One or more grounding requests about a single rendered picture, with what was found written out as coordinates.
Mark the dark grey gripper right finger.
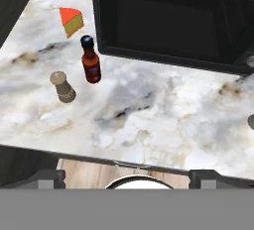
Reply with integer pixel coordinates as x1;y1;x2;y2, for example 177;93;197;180
189;170;254;190

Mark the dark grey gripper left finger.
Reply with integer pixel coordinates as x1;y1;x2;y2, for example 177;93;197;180
9;169;66;190

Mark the dark cabinet front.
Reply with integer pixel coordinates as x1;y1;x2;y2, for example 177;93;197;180
0;144;64;188

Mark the white round object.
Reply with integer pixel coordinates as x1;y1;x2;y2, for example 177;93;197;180
104;174;175;190

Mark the grey round fitting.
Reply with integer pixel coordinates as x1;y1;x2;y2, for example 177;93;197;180
247;114;254;131

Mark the beige shaker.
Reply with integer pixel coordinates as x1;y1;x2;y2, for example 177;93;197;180
50;70;77;104

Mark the brown hot sauce bottle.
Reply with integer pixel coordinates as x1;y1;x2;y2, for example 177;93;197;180
79;35;102;84

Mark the orange yellow cheese wedge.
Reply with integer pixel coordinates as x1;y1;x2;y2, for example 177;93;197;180
59;7;85;39

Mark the black sink basin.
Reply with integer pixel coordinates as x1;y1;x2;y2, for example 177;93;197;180
90;0;254;75

